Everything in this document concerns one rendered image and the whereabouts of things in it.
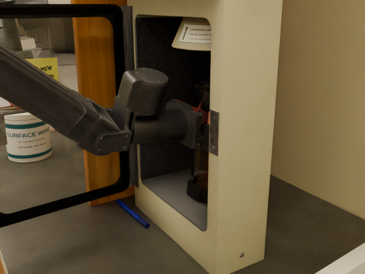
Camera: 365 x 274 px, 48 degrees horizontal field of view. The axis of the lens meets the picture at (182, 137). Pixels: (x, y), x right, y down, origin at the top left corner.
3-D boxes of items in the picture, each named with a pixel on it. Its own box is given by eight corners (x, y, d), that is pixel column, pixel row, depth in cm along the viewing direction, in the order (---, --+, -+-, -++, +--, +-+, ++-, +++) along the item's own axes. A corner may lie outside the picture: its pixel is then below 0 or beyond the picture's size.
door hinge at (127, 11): (134, 184, 94) (126, 5, 82) (139, 188, 92) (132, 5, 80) (127, 185, 93) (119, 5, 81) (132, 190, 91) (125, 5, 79)
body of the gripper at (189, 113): (174, 101, 78) (139, 102, 74) (205, 112, 70) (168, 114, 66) (171, 134, 80) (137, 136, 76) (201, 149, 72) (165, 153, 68)
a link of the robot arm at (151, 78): (77, 124, 68) (94, 154, 63) (86, 61, 63) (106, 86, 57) (140, 121, 75) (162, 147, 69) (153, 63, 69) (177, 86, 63)
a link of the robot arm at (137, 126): (112, 134, 71) (125, 152, 67) (118, 99, 68) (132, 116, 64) (147, 131, 75) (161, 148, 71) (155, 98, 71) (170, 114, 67)
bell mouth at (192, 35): (228, 40, 86) (229, 13, 84) (290, 48, 72) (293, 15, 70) (154, 44, 77) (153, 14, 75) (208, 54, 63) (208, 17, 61)
